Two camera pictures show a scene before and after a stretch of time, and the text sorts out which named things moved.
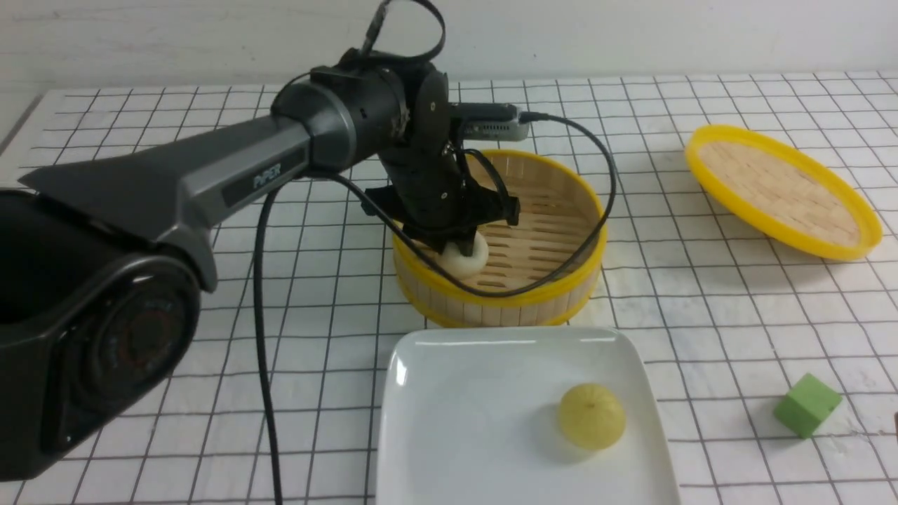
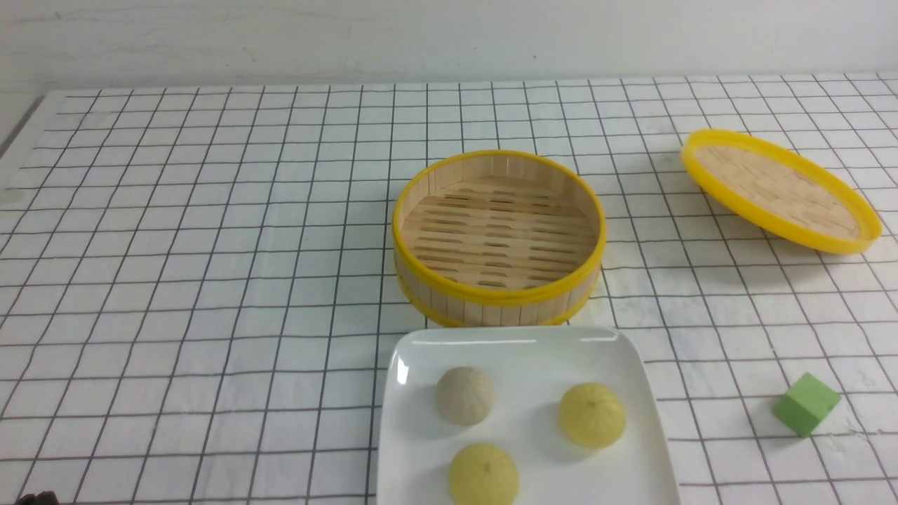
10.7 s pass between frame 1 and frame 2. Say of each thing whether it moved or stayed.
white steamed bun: moved
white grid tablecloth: stayed
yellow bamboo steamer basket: stayed
